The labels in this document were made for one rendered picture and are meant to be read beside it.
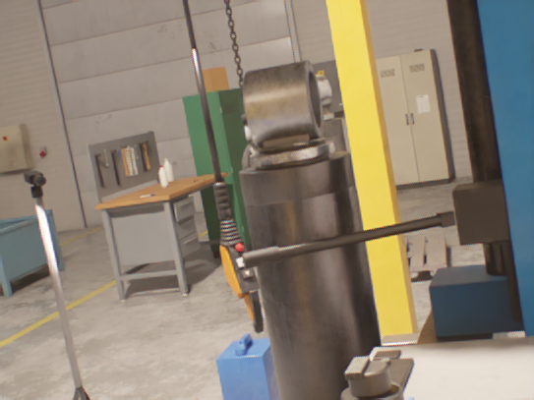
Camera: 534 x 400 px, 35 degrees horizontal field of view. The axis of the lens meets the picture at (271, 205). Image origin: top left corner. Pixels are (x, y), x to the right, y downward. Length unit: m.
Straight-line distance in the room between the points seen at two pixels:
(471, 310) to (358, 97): 2.54
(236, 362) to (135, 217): 3.54
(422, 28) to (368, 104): 8.16
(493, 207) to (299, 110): 0.38
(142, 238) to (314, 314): 6.18
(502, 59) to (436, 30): 10.80
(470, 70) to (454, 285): 0.41
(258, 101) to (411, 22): 10.77
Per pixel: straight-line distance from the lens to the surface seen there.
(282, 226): 1.51
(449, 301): 1.68
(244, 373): 4.35
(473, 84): 1.63
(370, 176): 4.14
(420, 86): 11.67
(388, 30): 12.31
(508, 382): 1.13
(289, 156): 1.52
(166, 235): 7.56
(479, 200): 1.44
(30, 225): 9.90
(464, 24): 1.63
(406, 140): 11.75
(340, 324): 1.55
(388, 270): 4.22
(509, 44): 1.42
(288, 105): 1.52
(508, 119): 1.42
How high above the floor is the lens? 1.60
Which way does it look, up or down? 7 degrees down
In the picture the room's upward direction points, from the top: 10 degrees counter-clockwise
